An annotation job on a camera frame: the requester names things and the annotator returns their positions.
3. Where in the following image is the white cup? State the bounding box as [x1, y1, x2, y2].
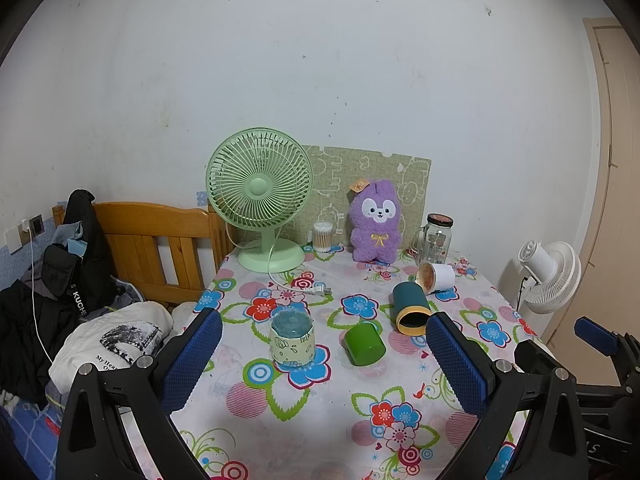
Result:
[417, 261, 456, 295]

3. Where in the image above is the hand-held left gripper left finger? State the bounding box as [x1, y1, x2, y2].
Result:
[56, 307, 224, 480]

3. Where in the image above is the teal cup with yellow rim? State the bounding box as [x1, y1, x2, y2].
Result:
[391, 281, 432, 336]

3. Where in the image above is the white standing fan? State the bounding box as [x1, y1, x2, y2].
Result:
[515, 240, 582, 315]

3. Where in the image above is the wooden bed headboard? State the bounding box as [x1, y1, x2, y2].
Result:
[52, 201, 236, 307]

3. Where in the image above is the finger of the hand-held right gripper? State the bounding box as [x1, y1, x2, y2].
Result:
[514, 340, 557, 376]
[573, 316, 622, 357]

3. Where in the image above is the purple plush toy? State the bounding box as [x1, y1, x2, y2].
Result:
[348, 176, 402, 264]

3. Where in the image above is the glass jar with black lid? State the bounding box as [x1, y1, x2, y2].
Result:
[416, 213, 454, 264]

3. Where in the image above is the white fan power cable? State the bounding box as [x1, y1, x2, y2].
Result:
[267, 242, 335, 297]

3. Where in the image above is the green patterned board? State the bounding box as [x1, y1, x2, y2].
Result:
[299, 144, 432, 252]

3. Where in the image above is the green desk fan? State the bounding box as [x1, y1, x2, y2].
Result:
[205, 127, 314, 273]

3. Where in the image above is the floral tablecloth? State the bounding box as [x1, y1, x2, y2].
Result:
[135, 245, 546, 480]

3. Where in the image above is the white printed shirt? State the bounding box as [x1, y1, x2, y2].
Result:
[48, 301, 174, 397]

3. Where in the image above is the dark clothing pile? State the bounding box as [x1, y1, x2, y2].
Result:
[0, 279, 83, 407]

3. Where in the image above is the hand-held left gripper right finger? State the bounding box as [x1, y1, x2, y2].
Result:
[425, 311, 591, 480]

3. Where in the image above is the pale green printed cup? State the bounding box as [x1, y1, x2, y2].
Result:
[270, 310, 315, 367]

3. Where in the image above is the blue bed sheet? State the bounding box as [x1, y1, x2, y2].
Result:
[0, 390, 68, 480]

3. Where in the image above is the beige door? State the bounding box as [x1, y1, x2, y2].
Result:
[542, 17, 640, 361]

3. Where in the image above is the black jacket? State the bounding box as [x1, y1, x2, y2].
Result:
[62, 190, 121, 323]

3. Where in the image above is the cotton swab container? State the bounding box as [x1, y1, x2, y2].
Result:
[312, 221, 336, 253]

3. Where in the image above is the white charger cable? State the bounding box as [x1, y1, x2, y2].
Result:
[22, 230, 57, 363]

